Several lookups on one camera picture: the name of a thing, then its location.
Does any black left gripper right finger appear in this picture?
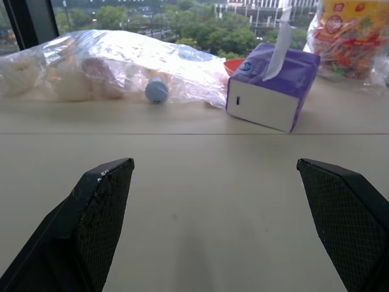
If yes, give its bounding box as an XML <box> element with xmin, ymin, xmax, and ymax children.
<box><xmin>296</xmin><ymin>158</ymin><xmax>389</xmax><ymax>292</ymax></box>

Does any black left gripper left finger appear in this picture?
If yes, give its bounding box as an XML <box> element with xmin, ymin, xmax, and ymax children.
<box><xmin>0</xmin><ymin>157</ymin><xmax>135</xmax><ymax>292</ymax></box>

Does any purple tissue pack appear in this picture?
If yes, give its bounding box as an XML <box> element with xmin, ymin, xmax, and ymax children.
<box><xmin>225</xmin><ymin>5</ymin><xmax>322</xmax><ymax>134</ymax></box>

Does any blue bottle cap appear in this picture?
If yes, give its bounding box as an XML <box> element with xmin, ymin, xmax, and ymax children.
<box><xmin>144</xmin><ymin>75</ymin><xmax>170</xmax><ymax>105</ymax></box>

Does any clear plastic bag of items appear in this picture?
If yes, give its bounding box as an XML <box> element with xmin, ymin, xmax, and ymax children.
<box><xmin>0</xmin><ymin>29</ymin><xmax>231</xmax><ymax>110</ymax></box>

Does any colourful snack bag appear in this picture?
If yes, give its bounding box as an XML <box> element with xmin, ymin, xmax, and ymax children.
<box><xmin>306</xmin><ymin>0</ymin><xmax>389</xmax><ymax>97</ymax></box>

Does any red bowl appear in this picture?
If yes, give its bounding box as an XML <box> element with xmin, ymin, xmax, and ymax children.
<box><xmin>223</xmin><ymin>58</ymin><xmax>246</xmax><ymax>77</ymax></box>

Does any dark window frame post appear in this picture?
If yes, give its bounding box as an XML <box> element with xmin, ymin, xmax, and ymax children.
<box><xmin>3</xmin><ymin>0</ymin><xmax>60</xmax><ymax>50</ymax></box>

